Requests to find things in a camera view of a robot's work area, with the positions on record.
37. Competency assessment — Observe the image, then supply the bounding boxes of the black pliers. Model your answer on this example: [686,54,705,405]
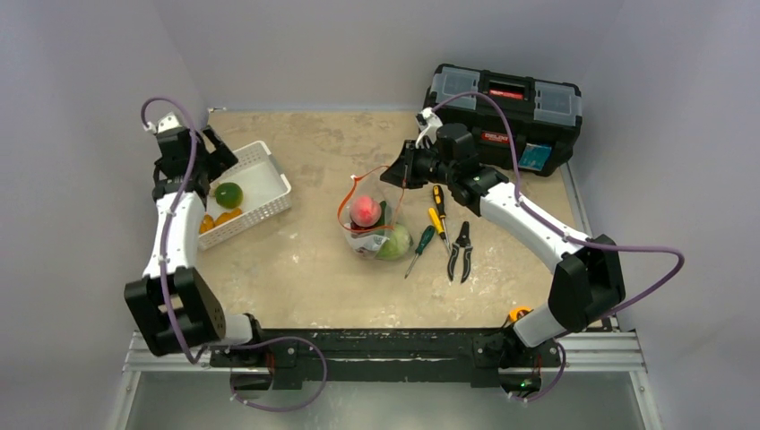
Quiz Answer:
[446,221,473,283]

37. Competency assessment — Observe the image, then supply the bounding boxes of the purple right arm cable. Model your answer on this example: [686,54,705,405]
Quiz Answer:
[430,90,687,324]

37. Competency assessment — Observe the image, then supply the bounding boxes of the green handled screwdriver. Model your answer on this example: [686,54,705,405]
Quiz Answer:
[404,225,436,279]

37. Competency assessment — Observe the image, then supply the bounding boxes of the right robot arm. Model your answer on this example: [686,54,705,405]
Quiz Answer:
[380,124,626,365]

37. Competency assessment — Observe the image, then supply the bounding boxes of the black toolbox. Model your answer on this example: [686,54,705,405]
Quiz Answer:
[422,63,583,178]

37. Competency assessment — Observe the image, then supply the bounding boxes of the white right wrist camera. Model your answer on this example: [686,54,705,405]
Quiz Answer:
[414,107,443,149]

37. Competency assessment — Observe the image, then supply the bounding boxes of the orange yellow fruit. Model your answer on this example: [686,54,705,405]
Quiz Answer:
[214,208,243,227]
[199,214,215,235]

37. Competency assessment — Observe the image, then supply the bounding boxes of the white perforated basket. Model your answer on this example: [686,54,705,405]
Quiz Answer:
[199,141,292,251]

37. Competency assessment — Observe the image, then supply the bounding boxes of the green cabbage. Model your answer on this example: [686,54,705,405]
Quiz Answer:
[376,224,413,261]

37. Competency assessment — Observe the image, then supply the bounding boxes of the clear zip bag orange zipper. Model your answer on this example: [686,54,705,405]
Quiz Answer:
[337,165,414,262]

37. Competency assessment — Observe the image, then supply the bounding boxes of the peach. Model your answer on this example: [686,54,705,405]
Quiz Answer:
[350,195,381,228]

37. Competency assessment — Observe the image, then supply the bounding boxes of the yellow tape measure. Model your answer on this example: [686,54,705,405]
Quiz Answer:
[507,306,533,323]

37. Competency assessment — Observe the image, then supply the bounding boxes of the yellow handled tool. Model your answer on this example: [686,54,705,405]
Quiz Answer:
[428,207,451,254]

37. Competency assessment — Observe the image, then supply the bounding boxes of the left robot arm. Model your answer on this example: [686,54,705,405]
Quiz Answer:
[124,125,267,366]

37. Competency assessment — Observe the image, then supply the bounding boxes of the black yellow screwdriver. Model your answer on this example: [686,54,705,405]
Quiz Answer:
[433,185,446,219]

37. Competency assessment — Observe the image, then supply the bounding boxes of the green cucumber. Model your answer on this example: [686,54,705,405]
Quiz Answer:
[376,201,387,226]

